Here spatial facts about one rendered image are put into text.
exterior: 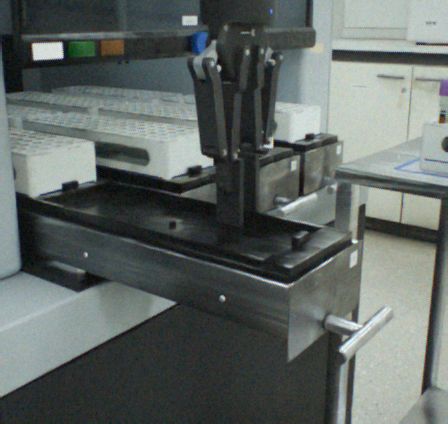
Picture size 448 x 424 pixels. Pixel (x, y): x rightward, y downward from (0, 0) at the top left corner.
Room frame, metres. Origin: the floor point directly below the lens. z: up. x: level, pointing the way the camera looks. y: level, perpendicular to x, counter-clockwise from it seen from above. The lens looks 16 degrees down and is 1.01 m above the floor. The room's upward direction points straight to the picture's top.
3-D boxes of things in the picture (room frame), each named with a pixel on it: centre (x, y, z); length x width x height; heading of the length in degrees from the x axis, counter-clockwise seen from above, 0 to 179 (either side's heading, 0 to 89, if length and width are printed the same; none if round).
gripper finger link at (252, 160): (0.64, -0.02, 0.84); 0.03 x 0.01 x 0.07; 53
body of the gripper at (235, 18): (0.63, -0.01, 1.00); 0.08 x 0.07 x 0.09; 143
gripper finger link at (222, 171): (0.61, 0.01, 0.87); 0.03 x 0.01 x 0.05; 143
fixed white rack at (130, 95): (1.33, 0.23, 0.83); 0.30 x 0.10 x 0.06; 53
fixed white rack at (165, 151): (0.90, 0.16, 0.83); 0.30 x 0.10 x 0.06; 53
